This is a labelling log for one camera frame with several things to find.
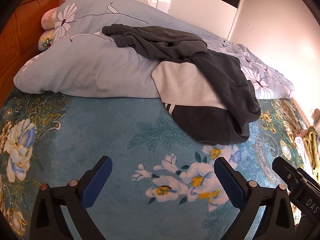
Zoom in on black and white jacket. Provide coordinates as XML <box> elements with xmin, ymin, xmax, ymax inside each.
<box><xmin>151</xmin><ymin>50</ymin><xmax>261</xmax><ymax>145</ymax></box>

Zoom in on olive knitted garment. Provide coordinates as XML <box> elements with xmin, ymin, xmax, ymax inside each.
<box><xmin>303</xmin><ymin>126</ymin><xmax>319</xmax><ymax>182</ymax></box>

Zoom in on light blue floral duvet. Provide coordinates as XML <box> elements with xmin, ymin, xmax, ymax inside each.
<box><xmin>14</xmin><ymin>0</ymin><xmax>294</xmax><ymax>99</ymax></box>

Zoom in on pink pillow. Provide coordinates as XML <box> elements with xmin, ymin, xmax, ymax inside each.
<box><xmin>41</xmin><ymin>7</ymin><xmax>58</xmax><ymax>30</ymax></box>

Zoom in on teal floral bed blanket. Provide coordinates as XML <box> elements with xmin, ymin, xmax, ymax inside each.
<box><xmin>1</xmin><ymin>89</ymin><xmax>306</xmax><ymax>239</ymax></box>

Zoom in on floral pillow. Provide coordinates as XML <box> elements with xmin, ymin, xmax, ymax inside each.
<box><xmin>37</xmin><ymin>29</ymin><xmax>54</xmax><ymax>51</ymax></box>

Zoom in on orange wooden headboard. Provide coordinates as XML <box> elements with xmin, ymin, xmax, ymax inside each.
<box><xmin>1</xmin><ymin>0</ymin><xmax>65</xmax><ymax>105</ymax></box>

